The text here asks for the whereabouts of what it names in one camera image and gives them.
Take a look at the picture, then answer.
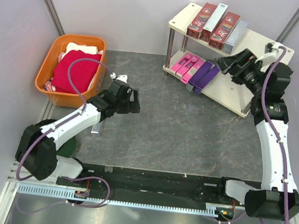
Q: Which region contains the orange plastic basket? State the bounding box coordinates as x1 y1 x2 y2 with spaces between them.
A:
35 34 107 108

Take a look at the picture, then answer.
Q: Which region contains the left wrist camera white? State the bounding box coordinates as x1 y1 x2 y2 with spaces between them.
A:
110 72 128 84

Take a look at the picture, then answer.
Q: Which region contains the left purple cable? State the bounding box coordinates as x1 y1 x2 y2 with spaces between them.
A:
12 52 126 223

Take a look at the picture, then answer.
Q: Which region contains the purple cable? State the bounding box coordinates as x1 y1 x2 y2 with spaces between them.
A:
12 52 126 223
246 44 299 224

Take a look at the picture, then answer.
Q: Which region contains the red folded cloth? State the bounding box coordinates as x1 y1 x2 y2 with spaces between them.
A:
51 50 101 94

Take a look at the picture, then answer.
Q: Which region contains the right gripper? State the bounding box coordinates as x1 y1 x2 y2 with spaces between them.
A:
211 45 271 98

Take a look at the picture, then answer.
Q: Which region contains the small pink packet in basket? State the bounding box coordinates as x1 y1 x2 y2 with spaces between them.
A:
43 78 56 92

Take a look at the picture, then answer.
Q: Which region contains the pink toothpaste box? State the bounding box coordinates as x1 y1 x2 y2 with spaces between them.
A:
171 53 193 74
181 59 205 84
176 56 200 78

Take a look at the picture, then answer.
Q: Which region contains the silver toothpaste box long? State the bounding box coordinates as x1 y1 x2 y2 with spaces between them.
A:
221 20 249 54

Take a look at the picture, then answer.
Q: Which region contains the white two-tier shelf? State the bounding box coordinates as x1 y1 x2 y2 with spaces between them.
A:
158 0 299 123

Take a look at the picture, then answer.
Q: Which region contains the red 3D toothpaste box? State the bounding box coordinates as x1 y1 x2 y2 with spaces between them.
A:
209 12 241 50
186 3 217 38
199 3 229 42

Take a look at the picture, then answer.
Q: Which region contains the holographic purple toothpaste box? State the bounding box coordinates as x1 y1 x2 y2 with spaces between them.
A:
186 61 213 92

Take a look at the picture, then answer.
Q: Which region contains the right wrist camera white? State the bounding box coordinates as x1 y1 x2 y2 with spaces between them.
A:
257 42 287 65

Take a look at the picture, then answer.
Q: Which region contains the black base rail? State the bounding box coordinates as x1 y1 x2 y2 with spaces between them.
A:
56 163 244 219

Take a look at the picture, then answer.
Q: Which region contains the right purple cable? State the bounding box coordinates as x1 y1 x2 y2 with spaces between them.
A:
246 44 299 224

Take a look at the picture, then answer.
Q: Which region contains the white cable duct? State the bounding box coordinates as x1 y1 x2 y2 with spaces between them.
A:
17 180 237 219

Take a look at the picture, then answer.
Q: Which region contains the white cloth in basket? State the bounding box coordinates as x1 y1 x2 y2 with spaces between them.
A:
58 42 104 62

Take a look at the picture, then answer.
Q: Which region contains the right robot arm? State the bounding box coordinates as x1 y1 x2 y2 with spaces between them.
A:
213 49 299 221

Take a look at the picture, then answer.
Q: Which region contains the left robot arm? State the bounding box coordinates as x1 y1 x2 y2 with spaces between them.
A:
15 80 140 187

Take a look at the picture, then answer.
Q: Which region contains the silver toothpaste box small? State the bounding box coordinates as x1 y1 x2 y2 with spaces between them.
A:
91 122 104 136

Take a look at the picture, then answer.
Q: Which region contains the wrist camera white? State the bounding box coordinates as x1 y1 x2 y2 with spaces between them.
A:
110 72 128 84
257 42 287 65

